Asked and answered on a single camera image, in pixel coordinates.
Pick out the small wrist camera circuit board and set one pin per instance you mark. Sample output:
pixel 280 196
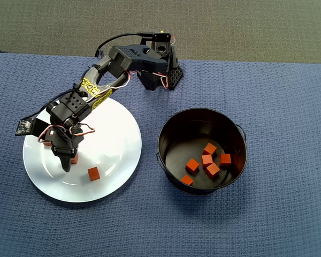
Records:
pixel 24 127

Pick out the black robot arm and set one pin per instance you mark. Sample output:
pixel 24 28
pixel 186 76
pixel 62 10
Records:
pixel 128 57

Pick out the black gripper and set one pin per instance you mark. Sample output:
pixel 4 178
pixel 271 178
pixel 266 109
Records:
pixel 63 153

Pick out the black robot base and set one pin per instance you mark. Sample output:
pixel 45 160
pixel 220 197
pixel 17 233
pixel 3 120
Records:
pixel 174 77

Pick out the white round plate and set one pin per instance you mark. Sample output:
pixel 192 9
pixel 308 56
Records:
pixel 109 160

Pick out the blue woven tablecloth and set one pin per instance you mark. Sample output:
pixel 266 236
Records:
pixel 230 227

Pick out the black metal bucket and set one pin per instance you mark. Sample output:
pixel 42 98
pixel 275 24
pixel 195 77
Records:
pixel 198 188

